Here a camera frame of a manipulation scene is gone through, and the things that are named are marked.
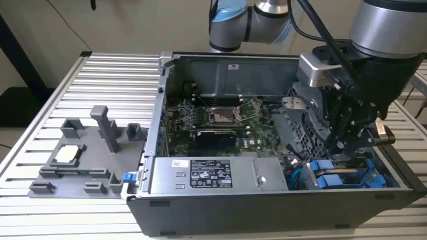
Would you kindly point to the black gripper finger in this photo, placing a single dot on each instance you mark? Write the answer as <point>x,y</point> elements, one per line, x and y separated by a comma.
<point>374,136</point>
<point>342,132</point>

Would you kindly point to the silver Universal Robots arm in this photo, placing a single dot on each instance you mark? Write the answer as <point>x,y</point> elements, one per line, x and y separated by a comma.
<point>384,25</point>

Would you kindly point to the grey metal disk bay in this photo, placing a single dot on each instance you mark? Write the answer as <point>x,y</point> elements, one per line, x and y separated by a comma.
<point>301,130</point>

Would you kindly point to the green motherboard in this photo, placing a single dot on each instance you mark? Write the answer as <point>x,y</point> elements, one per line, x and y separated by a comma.
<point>264,140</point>

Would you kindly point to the CPU socket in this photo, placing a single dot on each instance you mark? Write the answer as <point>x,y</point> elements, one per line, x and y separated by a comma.
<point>223,115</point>

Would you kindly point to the black graphics card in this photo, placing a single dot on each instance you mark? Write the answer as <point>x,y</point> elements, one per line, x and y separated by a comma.
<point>215,138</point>

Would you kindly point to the black RAM sticks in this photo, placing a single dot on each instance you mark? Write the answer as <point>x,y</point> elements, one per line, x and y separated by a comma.
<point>221,100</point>

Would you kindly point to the black open PC case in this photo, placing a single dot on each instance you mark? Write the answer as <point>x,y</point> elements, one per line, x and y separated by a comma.
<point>234,215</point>

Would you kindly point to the silver power supply unit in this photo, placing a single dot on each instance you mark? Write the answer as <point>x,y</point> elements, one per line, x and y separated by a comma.
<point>167,180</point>

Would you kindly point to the blue case latch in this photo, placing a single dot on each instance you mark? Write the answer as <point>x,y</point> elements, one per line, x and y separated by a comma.
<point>129,177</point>

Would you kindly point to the grey parts rack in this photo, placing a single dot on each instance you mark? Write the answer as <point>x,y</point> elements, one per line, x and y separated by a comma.
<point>90,160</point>

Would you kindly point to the silver CPU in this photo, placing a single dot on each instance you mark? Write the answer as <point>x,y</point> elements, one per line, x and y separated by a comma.
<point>69,153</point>

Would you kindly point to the black table corner cap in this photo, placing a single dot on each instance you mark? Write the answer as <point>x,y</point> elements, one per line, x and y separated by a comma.
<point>86,53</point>

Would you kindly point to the black hanging object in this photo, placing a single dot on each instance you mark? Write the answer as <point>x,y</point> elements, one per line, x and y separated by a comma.
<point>94,4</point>

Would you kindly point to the black box on floor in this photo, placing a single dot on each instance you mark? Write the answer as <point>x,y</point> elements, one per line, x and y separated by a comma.
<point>21,107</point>

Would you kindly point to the black desk leg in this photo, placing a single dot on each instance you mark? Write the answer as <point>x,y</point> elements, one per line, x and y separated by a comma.
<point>21,55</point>

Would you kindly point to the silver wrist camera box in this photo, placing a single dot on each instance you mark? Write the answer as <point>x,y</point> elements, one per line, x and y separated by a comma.
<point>314,72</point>

